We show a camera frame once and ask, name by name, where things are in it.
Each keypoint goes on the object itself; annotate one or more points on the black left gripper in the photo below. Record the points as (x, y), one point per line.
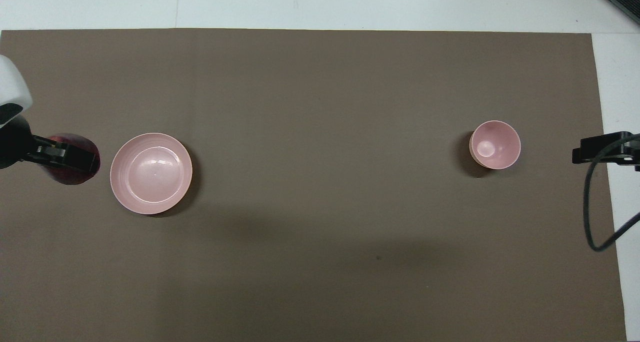
(15, 145)

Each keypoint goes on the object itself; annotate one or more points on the dark red apple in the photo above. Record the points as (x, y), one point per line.
(70, 177)

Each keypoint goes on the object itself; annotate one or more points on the pink plate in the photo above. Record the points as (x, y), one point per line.
(150, 174)

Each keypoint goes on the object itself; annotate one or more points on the pink bowl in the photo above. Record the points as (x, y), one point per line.
(500, 142)

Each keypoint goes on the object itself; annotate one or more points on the brown table mat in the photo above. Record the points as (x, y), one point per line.
(320, 132)

